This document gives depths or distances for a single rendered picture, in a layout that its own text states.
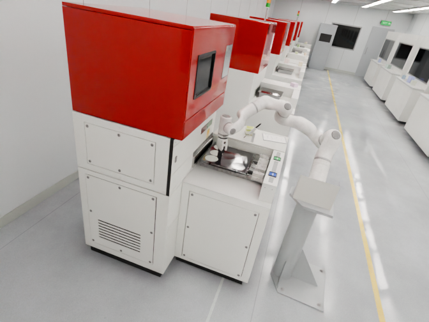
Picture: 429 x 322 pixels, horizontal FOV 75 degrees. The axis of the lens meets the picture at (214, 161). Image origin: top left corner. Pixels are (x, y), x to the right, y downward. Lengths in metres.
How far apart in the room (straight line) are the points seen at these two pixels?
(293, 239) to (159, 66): 1.57
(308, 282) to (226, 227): 0.94
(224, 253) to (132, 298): 0.73
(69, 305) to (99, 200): 0.73
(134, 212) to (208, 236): 0.57
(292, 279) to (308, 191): 0.91
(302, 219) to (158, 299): 1.20
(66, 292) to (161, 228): 0.83
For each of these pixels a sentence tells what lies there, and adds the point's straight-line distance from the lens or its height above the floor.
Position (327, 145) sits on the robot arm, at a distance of 2.15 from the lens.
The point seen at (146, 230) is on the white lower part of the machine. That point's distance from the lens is 2.11.
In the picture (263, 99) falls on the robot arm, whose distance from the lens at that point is 2.16.
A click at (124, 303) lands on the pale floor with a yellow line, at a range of 2.32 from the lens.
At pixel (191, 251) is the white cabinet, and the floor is 0.20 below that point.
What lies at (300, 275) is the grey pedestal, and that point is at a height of 0.06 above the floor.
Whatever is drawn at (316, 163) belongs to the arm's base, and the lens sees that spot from 2.12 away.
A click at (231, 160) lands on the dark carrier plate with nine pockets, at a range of 2.17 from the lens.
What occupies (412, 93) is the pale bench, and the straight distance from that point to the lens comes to 8.32.
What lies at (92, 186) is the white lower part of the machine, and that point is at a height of 0.69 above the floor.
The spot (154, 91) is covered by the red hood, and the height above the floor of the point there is 1.47.
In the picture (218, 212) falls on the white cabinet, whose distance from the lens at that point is 2.01.
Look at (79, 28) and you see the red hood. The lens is 1.80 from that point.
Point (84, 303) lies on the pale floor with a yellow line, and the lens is 2.36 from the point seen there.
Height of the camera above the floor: 1.92
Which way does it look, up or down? 29 degrees down
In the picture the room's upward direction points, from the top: 10 degrees clockwise
